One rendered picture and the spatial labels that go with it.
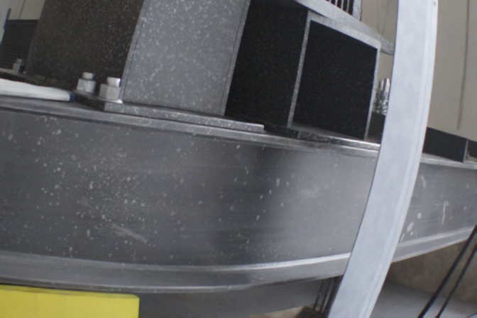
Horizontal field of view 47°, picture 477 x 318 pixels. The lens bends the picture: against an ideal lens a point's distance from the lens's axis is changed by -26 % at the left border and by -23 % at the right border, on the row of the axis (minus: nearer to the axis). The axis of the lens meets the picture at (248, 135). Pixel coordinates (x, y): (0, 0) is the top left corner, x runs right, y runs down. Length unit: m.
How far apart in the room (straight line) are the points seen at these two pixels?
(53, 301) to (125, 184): 0.26
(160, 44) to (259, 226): 0.38
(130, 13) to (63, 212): 0.29
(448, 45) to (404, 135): 1.90
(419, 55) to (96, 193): 0.61
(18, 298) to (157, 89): 0.41
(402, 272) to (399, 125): 1.84
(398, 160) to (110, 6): 0.55
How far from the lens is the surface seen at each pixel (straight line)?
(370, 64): 1.29
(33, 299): 0.80
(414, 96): 1.14
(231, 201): 1.07
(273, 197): 1.14
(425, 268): 2.84
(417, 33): 1.14
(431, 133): 1.82
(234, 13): 0.99
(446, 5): 3.05
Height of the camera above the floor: 0.72
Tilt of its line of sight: 4 degrees down
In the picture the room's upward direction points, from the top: 12 degrees clockwise
